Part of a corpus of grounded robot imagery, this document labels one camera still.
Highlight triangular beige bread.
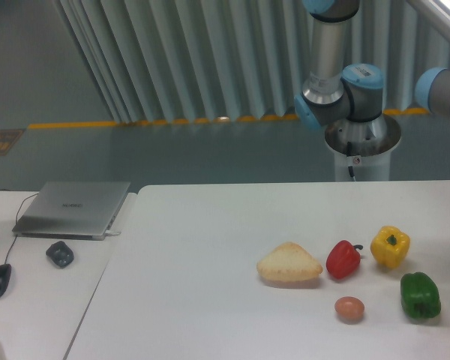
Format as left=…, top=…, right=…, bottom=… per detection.
left=256, top=241, right=323, bottom=283

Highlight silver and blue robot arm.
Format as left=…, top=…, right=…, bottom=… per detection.
left=294, top=1, right=450, bottom=182

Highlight yellow bell pepper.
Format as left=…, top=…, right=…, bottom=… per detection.
left=370, top=226, right=411, bottom=269

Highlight green bell pepper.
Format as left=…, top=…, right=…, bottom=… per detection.
left=400, top=271, right=442, bottom=320

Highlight red bell pepper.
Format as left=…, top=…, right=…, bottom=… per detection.
left=325, top=240, right=363, bottom=280

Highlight brown egg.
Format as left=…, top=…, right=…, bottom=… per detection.
left=334, top=296, right=365, bottom=322

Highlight grey pleated curtain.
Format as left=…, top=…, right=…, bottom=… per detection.
left=57, top=1, right=450, bottom=123

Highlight silver closed laptop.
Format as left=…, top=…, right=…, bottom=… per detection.
left=13, top=181, right=130, bottom=240

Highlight small black plastic part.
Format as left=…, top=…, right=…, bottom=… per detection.
left=46, top=241, right=74, bottom=269

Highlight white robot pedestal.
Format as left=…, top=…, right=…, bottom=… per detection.
left=325, top=114, right=401, bottom=182

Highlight black pedestal cable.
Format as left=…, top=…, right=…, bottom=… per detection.
left=345, top=140, right=358, bottom=182

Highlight black laptop cable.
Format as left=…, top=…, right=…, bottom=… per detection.
left=0, top=189, right=41, bottom=224

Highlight black mouse cable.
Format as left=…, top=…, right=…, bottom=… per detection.
left=3, top=235, right=19, bottom=266

